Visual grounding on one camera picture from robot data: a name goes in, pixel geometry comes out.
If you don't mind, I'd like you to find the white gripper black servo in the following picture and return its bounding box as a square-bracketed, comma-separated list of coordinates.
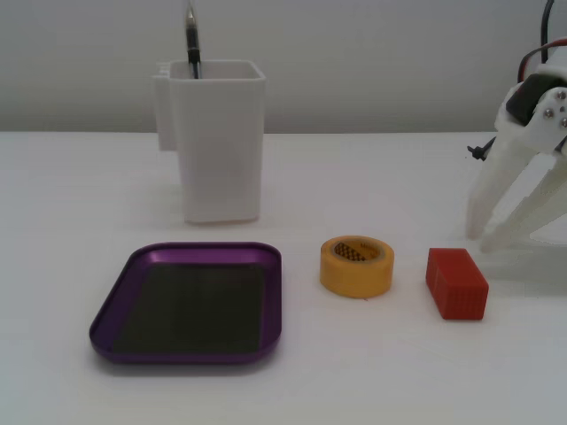
[467, 64, 567, 253]

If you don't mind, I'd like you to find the yellow tape roll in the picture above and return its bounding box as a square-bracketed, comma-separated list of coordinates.
[319, 236, 396, 299]

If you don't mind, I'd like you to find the red rectangular block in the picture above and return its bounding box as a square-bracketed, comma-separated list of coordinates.
[425, 247, 490, 321]

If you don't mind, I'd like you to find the white plastic pen holder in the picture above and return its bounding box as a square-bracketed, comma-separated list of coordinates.
[152, 59, 267, 227]

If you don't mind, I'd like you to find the purple metal tray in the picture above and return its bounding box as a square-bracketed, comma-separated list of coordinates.
[89, 241, 284, 366]

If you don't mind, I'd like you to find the black pen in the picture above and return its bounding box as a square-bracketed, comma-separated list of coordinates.
[183, 0, 203, 81]

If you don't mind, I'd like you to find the red servo wire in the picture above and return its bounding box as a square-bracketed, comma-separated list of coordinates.
[517, 42, 555, 84]

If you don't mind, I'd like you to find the black cable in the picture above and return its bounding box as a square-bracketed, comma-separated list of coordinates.
[540, 0, 557, 46]

